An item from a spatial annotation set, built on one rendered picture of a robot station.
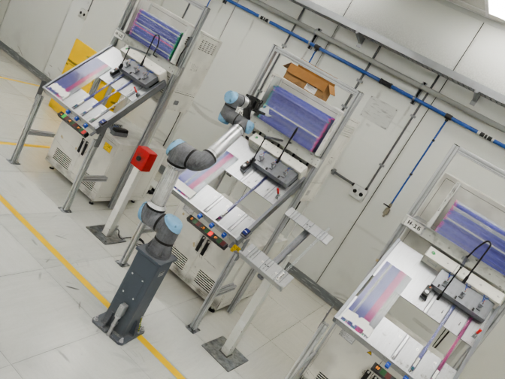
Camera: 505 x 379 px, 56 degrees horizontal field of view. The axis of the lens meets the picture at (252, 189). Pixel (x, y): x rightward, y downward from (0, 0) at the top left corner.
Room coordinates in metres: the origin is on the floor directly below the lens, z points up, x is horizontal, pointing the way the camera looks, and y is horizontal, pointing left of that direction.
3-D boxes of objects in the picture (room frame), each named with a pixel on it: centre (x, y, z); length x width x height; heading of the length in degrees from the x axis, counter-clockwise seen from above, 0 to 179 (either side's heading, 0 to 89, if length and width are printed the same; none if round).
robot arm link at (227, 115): (2.80, 0.34, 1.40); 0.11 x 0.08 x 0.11; 74
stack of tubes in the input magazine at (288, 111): (3.46, -0.02, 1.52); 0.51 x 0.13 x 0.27; 67
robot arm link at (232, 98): (2.80, 0.35, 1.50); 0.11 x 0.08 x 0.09; 146
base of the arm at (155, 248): (2.51, 0.29, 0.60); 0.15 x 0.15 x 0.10
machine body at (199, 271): (3.60, -0.01, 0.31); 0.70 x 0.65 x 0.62; 67
